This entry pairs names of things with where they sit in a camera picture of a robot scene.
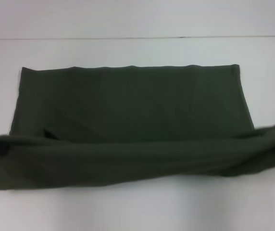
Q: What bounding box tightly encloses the dark green t-shirt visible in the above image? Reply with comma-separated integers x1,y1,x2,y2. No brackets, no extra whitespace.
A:
0,64,275,192

